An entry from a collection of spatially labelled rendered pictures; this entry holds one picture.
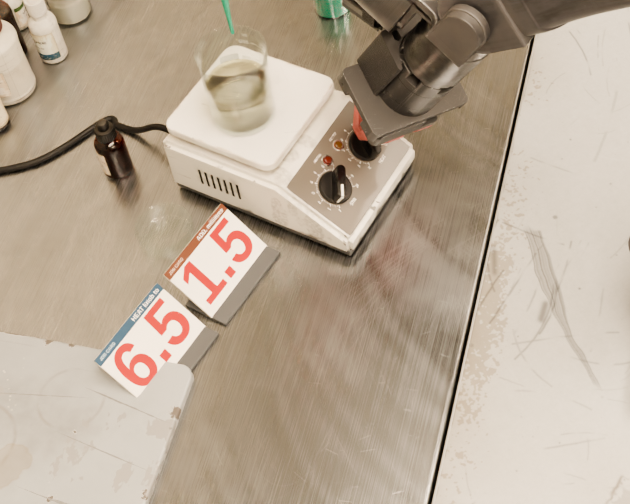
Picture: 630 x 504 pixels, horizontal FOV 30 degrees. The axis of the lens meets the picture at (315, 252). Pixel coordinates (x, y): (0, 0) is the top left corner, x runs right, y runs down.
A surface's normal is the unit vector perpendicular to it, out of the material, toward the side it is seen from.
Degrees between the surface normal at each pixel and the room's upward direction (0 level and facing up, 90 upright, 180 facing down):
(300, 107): 0
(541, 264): 0
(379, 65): 76
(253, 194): 90
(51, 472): 0
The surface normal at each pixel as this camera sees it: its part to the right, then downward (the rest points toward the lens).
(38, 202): -0.11, -0.58
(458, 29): -0.59, 0.69
